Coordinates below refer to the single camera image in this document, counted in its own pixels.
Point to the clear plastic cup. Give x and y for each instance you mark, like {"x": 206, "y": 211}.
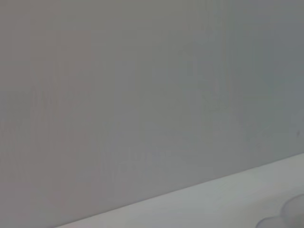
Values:
{"x": 294, "y": 206}

